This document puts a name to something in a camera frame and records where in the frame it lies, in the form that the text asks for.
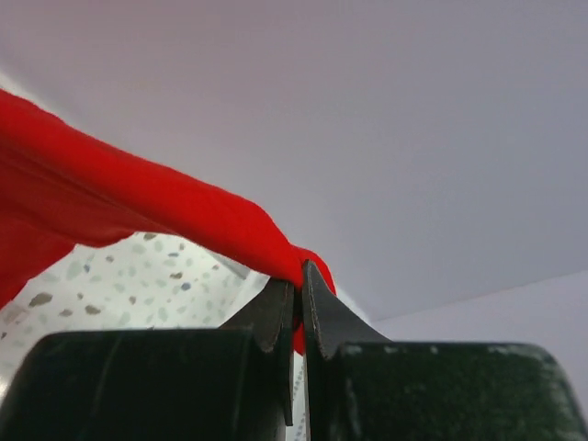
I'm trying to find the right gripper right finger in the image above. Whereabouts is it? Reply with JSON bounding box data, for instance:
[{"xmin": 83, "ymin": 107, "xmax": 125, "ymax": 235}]
[{"xmin": 300, "ymin": 261, "xmax": 587, "ymax": 440}]

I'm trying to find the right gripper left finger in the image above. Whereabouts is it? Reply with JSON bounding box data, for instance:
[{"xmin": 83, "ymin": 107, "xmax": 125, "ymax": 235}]
[{"xmin": 1, "ymin": 279, "xmax": 294, "ymax": 440}]

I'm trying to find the red t shirt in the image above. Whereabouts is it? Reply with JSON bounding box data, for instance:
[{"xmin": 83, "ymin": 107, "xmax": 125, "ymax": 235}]
[{"xmin": 0, "ymin": 88, "xmax": 339, "ymax": 356}]

